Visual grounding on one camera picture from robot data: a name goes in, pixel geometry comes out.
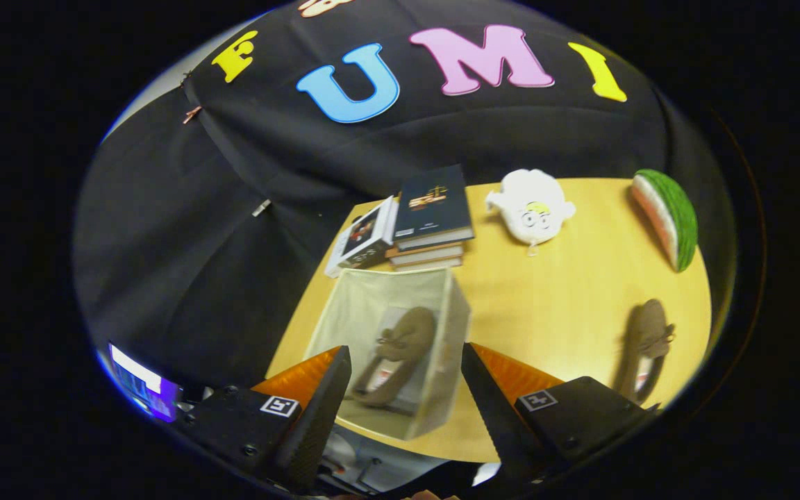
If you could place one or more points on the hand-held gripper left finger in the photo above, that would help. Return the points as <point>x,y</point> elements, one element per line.
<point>317,423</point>

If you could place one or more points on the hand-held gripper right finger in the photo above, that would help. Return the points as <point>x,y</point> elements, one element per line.
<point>494,417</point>

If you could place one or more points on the brown fuzzy shoe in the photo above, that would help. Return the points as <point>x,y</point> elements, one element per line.
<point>650,323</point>
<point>410,330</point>

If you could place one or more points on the grey fabric storage box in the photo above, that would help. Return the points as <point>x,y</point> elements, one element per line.
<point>358,305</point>

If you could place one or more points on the brown book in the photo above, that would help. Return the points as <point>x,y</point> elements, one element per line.
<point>428,253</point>
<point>428,264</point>

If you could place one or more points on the glowing screen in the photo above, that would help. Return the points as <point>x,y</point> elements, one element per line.
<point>143,389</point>

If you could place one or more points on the white book with photo cover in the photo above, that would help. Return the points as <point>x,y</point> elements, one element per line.
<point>365,232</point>

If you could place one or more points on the dark blue book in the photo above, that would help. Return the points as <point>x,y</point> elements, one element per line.
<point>435,219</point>

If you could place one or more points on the white clip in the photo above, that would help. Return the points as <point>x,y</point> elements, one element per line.
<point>262,207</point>

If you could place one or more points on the white plush toy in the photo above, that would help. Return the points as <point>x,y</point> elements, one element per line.
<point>528,191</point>

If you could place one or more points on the watermelon slice plush toy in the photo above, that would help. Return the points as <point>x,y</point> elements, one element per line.
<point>678,215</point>

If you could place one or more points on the copper clip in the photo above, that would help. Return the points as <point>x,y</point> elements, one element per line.
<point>192,114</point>

